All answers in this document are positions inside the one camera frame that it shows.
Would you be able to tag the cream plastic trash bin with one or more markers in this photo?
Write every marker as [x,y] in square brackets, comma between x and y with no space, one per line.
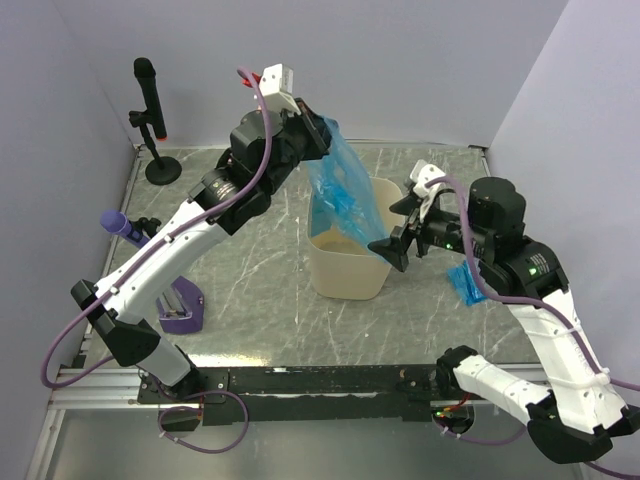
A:
[340,268]

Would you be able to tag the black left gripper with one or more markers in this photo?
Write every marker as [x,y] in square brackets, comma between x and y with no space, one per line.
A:
[316,128]

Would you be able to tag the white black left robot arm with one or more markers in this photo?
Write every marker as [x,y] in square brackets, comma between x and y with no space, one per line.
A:
[264,149]

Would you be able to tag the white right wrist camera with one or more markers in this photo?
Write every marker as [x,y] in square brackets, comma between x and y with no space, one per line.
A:
[422,185]

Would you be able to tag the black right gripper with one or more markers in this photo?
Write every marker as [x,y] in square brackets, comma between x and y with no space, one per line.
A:
[394,248]

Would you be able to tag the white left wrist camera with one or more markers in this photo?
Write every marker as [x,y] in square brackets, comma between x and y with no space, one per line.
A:
[276,87]

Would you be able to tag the purple wedge holder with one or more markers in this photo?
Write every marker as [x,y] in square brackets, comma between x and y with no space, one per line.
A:
[181,308]

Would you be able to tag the purple microphone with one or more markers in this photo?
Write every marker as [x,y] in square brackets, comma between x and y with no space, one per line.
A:
[117,223]

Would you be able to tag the blue plastic trash bag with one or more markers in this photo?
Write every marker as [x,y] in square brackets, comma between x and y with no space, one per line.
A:
[342,194]

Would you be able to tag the aluminium rail frame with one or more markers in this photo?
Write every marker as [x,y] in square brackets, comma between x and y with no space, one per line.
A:
[121,388]

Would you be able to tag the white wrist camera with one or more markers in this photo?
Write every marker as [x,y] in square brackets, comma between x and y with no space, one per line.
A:
[276,87]
[422,185]

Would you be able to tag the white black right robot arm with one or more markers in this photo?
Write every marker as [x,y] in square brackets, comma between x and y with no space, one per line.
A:
[575,417]

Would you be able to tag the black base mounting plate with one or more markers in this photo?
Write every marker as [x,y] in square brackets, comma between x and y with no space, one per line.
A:
[410,392]

